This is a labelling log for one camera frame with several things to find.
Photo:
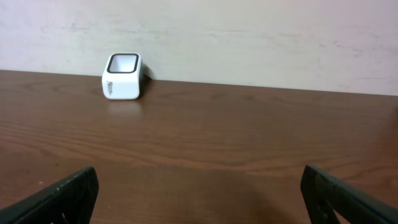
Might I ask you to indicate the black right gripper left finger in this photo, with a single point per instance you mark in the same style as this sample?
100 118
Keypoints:
70 200

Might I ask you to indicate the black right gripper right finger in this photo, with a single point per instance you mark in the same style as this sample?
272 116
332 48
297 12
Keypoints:
325 196

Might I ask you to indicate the white barcode scanner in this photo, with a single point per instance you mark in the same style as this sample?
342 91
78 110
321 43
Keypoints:
122 76

